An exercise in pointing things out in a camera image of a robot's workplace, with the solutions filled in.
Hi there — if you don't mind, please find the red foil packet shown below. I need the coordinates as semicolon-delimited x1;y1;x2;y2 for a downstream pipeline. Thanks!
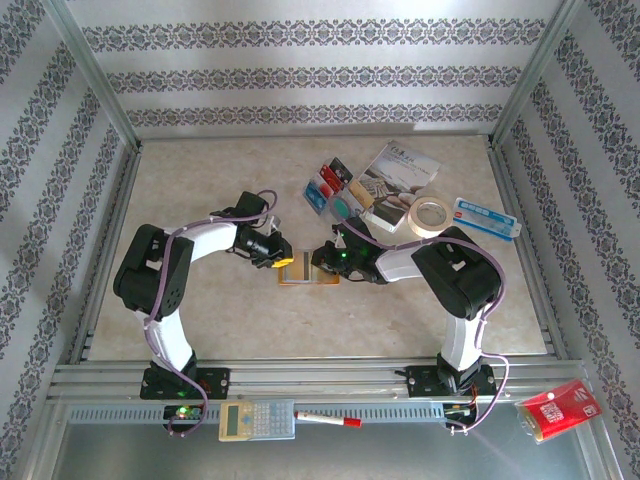
514;378;603;445

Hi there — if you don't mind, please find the black card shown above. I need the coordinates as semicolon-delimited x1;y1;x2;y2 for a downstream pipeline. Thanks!
327;156;357;182

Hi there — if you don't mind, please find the clear acrylic card organizer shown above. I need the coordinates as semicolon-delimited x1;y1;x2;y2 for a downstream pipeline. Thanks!
303;156;377;225

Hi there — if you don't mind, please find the thin aluminium frame rail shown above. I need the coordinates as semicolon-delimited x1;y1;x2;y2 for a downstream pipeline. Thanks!
134;130;496;144

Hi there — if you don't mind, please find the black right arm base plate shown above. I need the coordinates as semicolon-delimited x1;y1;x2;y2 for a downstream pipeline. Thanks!
406;364;499;400

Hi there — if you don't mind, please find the circuit board with green light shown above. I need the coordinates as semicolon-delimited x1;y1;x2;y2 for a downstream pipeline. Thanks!
163;403;205;422

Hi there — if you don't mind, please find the gold card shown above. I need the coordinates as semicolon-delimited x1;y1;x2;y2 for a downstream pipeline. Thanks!
347;178;375;209

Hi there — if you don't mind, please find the beige grey calculator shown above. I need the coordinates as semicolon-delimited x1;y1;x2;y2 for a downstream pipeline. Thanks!
218;398;297;443

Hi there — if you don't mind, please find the perforated metal cable tray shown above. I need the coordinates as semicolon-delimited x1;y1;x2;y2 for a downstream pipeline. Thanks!
66;402;447;425

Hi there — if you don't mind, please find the beige tape roll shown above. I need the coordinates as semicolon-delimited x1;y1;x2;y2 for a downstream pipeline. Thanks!
405;195;454;239

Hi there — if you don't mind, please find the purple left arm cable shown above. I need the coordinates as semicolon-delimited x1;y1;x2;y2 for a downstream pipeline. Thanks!
142;188;279;439

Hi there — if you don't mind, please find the red white marker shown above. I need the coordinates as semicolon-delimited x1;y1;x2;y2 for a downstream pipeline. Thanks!
293;409;363;429

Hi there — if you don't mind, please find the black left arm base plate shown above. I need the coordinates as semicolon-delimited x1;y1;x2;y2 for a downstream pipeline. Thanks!
139;367;232;401

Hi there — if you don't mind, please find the grey metal panel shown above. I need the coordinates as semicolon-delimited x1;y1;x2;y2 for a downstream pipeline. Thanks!
29;399;616;480

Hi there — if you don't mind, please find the aluminium frame post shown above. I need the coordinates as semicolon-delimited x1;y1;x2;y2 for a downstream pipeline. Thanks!
42;0;141;149
491;0;594;149

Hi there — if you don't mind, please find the blue white flat package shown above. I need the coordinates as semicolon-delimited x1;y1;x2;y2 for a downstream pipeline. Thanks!
452;197;523;243

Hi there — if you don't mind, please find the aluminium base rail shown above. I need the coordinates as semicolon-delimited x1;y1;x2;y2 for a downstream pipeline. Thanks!
48;357;587;403

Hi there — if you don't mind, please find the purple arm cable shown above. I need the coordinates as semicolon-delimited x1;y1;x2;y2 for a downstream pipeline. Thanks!
333;219;512;435
142;188;279;439

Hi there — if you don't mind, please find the orange card holder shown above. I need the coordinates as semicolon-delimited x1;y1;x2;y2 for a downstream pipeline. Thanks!
277;248;342;287

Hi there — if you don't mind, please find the teal card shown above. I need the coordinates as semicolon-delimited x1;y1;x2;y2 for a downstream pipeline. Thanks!
328;194;359;221

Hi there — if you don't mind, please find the red white card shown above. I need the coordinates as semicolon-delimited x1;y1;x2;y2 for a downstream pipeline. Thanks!
318;164;347;195

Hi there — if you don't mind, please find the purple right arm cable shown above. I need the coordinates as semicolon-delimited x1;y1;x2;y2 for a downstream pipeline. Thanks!
333;219;512;435

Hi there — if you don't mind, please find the aluminium side rail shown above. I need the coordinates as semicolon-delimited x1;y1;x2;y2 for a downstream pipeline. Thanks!
68;142;144;365
486;142;570;361

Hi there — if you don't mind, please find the blue credit card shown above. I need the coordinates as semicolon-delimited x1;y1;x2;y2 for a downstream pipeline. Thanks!
303;179;335;215

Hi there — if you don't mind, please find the circuit board with wires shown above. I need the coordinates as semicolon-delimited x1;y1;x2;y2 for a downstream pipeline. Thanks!
442;402;479;421

